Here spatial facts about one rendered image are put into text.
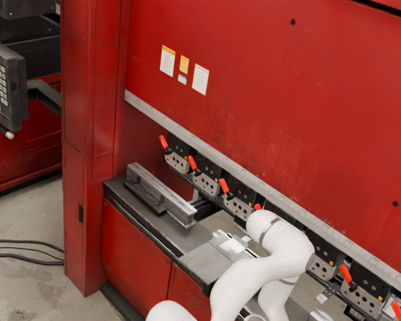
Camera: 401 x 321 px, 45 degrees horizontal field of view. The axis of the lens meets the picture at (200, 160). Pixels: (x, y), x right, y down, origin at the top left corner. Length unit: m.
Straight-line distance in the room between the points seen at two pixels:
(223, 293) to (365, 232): 0.60
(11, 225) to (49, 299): 0.75
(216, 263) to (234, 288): 0.76
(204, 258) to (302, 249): 0.80
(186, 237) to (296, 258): 1.08
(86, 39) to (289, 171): 1.07
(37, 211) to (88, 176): 1.32
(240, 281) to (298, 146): 0.60
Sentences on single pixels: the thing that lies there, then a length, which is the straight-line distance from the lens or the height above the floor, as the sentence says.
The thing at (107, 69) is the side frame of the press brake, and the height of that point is 1.52.
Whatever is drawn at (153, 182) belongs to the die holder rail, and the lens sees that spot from 2.51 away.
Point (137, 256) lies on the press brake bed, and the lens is 2.64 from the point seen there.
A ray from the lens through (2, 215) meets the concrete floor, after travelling 3.84.
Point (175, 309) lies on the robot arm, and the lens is 1.34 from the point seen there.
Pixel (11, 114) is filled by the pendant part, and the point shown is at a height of 1.34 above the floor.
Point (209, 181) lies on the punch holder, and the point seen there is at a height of 1.24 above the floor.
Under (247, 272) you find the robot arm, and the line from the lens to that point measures 1.34.
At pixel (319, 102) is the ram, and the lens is 1.64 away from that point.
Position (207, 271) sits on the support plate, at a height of 1.00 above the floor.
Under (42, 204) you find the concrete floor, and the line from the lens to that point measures 3.90.
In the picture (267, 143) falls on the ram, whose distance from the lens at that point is 1.82.
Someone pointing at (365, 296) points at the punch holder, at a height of 1.24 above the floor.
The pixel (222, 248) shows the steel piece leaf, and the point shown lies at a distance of 2.15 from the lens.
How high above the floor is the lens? 2.45
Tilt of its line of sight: 33 degrees down
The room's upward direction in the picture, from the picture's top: 10 degrees clockwise
